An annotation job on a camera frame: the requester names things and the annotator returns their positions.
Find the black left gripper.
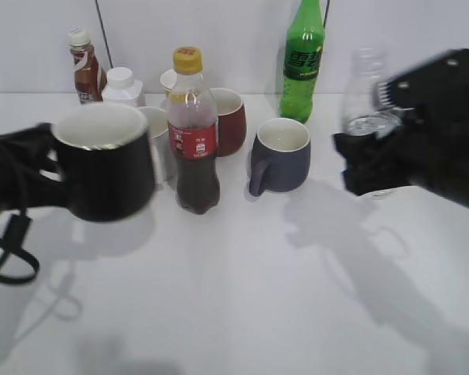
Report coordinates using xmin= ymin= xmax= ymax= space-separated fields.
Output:
xmin=0 ymin=123 xmax=68 ymax=215

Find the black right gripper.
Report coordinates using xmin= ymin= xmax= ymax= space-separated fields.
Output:
xmin=332 ymin=48 xmax=469 ymax=208

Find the clear water bottle green label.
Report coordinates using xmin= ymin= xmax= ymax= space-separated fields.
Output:
xmin=341 ymin=47 xmax=403 ymax=201

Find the black ceramic mug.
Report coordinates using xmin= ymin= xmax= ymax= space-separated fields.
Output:
xmin=51 ymin=102 xmax=156 ymax=222

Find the small yellow-white cup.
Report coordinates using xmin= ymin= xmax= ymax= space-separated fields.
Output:
xmin=160 ymin=69 xmax=177 ymax=97

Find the brown coffee drink bottle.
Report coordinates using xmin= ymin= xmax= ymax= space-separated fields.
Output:
xmin=68 ymin=28 xmax=107 ymax=105

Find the white plastic bottle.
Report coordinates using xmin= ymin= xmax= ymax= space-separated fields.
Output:
xmin=102 ymin=67 xmax=145 ymax=108

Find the green soda bottle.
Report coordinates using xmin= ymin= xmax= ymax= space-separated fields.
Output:
xmin=280 ymin=0 xmax=325 ymax=123

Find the white ceramic mug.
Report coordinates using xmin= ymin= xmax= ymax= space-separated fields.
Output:
xmin=138 ymin=106 xmax=177 ymax=185

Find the grey-blue ceramic mug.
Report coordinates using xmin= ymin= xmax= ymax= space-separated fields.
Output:
xmin=249 ymin=118 xmax=311 ymax=197

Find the cola bottle yellow cap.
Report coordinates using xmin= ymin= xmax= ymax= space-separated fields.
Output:
xmin=166 ymin=46 xmax=220 ymax=215

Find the red ceramic mug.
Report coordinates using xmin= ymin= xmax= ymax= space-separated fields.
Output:
xmin=211 ymin=87 xmax=247 ymax=157

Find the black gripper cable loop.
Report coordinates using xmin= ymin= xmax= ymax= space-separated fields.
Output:
xmin=0 ymin=202 xmax=39 ymax=286

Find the black cable left wall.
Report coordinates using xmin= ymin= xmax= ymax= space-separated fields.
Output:
xmin=94 ymin=0 xmax=114 ymax=69

